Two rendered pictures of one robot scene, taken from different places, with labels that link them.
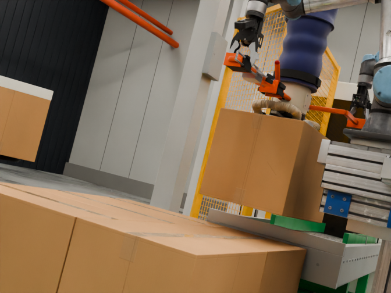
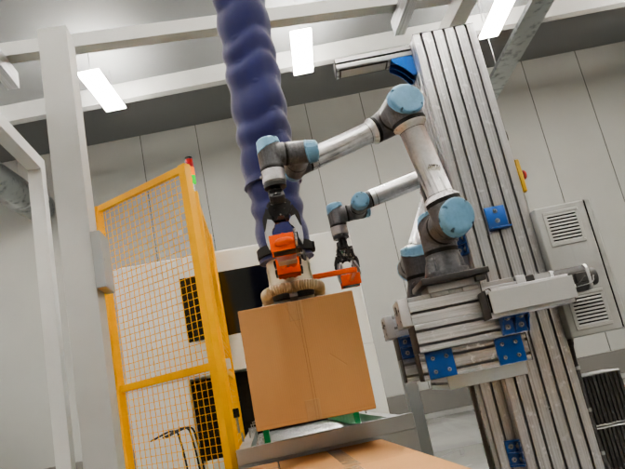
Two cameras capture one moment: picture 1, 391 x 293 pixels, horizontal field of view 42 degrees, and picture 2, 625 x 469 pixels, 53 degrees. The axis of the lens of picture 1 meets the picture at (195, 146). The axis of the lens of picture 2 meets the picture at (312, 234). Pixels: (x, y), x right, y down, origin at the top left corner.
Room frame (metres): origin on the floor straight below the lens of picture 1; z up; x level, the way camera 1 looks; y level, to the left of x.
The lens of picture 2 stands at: (0.36, 0.87, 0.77)
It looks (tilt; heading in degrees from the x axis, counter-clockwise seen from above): 14 degrees up; 326
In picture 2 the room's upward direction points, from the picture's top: 12 degrees counter-clockwise
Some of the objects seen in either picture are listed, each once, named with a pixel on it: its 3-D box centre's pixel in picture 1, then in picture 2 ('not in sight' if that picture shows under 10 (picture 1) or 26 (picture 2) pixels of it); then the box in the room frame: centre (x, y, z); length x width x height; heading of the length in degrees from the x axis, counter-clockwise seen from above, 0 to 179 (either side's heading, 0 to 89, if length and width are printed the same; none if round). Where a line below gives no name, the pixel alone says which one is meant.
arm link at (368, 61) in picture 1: (369, 65); (337, 215); (2.55, -0.76, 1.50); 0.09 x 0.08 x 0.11; 59
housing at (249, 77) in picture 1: (252, 75); (286, 256); (2.05, -0.16, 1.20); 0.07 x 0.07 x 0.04; 59
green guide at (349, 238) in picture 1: (368, 241); (344, 412); (3.77, -1.39, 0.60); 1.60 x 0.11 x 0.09; 153
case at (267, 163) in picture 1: (274, 168); (306, 363); (2.45, -0.39, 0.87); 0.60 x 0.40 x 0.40; 149
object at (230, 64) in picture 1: (237, 63); (282, 245); (1.94, -0.08, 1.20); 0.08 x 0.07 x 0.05; 149
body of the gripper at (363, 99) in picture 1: (362, 96); (343, 248); (2.55, -0.75, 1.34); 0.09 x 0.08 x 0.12; 149
